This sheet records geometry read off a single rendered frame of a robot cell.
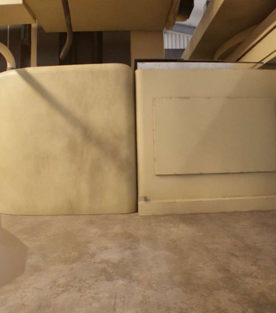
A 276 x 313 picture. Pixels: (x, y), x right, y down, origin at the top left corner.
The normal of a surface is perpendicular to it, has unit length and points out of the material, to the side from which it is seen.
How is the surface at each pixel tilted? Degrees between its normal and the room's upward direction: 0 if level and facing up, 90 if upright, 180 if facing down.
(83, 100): 90
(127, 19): 180
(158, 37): 90
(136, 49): 90
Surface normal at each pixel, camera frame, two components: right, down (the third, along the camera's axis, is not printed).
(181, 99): 0.04, 0.00
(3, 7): 0.02, 1.00
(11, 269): -0.02, -1.00
